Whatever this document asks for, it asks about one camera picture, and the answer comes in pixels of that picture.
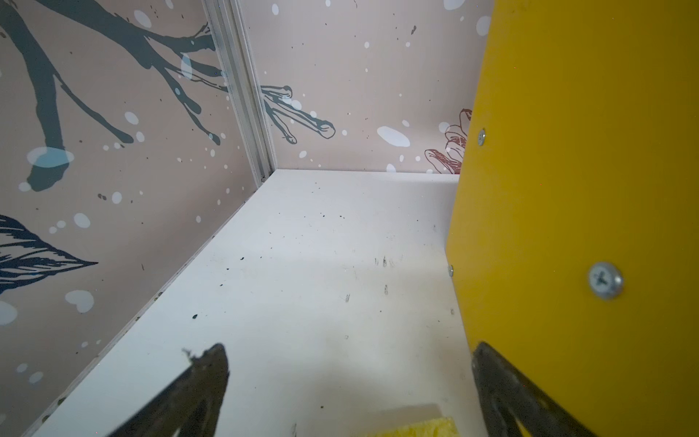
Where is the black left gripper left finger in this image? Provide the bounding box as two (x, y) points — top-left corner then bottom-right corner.
(111, 343), (229, 437)

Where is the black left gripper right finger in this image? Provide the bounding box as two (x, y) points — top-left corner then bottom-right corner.
(471, 342), (593, 436)

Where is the yellow wooden shelf unit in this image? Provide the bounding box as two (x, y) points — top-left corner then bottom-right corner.
(447, 1), (698, 436)

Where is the yellow sponge near left wall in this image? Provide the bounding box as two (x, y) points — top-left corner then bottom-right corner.
(370, 417), (460, 437)

